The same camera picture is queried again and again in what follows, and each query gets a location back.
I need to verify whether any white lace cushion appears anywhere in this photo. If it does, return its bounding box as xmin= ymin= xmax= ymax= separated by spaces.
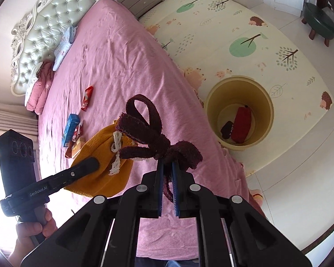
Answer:
xmin=25 ymin=62 xmax=44 ymax=103

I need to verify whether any cream tree print play mat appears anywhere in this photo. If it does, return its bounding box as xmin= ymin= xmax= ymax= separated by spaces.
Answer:
xmin=138 ymin=0 xmax=334 ymax=179

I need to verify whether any mustard drawstring pouch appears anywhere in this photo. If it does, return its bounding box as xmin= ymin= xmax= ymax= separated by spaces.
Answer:
xmin=63 ymin=119 xmax=139 ymax=198

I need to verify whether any bed with pink sheet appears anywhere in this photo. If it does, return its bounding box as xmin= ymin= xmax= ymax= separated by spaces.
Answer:
xmin=25 ymin=0 xmax=268 ymax=260

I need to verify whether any red white snack wrapper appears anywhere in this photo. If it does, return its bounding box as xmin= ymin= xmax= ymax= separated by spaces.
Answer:
xmin=72 ymin=121 xmax=84 ymax=143

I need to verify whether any blue cardboard box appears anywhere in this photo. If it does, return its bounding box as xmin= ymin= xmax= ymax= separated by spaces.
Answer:
xmin=62 ymin=113 xmax=81 ymax=148

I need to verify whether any yellow plastic bin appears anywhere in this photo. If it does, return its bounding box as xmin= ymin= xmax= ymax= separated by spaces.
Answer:
xmin=204 ymin=76 xmax=275 ymax=152

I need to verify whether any red fabric pouch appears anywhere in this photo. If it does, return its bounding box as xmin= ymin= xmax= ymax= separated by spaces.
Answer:
xmin=230 ymin=105 xmax=253 ymax=144

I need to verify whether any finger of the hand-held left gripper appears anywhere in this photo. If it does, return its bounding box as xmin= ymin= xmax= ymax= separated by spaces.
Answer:
xmin=51 ymin=157 xmax=100 ymax=191

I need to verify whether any person's left hand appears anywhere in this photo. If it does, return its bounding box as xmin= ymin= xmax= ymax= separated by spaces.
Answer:
xmin=8 ymin=209 xmax=58 ymax=261

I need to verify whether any black small packet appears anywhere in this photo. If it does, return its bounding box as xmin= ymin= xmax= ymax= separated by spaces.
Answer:
xmin=220 ymin=121 xmax=236 ymax=140

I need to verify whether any maroon terry cloth strip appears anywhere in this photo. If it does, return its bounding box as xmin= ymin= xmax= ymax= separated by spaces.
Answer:
xmin=115 ymin=95 xmax=204 ymax=204

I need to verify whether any pink folded quilt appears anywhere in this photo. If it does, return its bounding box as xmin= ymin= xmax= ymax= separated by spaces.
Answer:
xmin=25 ymin=61 xmax=55 ymax=115

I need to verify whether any white blue printed pillow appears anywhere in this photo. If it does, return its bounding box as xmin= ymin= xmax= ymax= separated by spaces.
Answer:
xmin=53 ymin=26 xmax=79 ymax=72

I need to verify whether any beige pleated curtain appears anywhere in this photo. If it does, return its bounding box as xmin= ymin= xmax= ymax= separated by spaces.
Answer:
xmin=0 ymin=100 xmax=40 ymax=146

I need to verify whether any red snack packet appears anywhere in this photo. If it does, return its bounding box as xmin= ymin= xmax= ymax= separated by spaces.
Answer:
xmin=81 ymin=86 xmax=94 ymax=111

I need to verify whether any tufted green white headboard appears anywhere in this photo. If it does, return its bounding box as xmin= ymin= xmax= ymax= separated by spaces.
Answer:
xmin=10 ymin=0 xmax=108 ymax=97

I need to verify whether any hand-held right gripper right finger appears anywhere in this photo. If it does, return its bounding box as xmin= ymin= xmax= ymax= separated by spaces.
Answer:
xmin=172 ymin=160 xmax=312 ymax=267

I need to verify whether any green round stool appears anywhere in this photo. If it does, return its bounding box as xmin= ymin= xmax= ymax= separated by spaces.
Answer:
xmin=301 ymin=2 xmax=334 ymax=47

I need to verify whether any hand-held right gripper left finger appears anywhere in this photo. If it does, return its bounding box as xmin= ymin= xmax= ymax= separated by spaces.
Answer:
xmin=20 ymin=161 xmax=165 ymax=267

